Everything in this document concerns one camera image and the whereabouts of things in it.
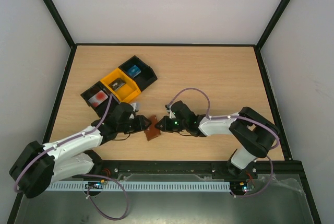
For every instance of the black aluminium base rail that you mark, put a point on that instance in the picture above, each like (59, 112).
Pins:
(167, 167)

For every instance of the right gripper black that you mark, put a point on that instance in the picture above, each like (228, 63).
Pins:
(167, 124)

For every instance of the yellow plastic bin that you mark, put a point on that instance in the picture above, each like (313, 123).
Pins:
(126, 93)

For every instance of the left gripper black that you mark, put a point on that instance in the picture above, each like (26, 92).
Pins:
(141, 125)

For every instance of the dark grey card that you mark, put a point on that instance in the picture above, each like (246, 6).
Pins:
(116, 84)

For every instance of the black plastic bin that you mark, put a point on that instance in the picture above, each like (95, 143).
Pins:
(100, 110)
(147, 76)

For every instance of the white red card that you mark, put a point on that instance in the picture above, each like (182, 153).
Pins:
(97, 99)

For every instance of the black frame post right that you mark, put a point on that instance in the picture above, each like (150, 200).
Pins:
(272, 23)

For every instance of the blue card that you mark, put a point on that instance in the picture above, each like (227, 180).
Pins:
(134, 71)

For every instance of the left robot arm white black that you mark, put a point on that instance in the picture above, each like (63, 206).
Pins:
(82, 142)

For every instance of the brown leather card holder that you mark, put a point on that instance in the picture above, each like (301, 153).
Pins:
(152, 132)

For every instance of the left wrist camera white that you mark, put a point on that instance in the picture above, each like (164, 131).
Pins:
(136, 106)

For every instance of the black plastic bin far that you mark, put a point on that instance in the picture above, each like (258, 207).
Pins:
(147, 76)

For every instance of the light blue slotted cable duct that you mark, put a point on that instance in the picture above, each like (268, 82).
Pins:
(140, 186)

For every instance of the black plastic bin near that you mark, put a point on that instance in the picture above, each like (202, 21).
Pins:
(100, 110)

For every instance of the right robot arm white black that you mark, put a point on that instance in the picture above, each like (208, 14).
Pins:
(256, 134)

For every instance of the black frame post left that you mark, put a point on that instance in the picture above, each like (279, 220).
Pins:
(59, 22)

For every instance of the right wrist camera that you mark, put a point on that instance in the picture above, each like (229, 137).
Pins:
(169, 111)

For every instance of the black frame post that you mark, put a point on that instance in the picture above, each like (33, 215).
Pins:
(272, 23)
(59, 22)

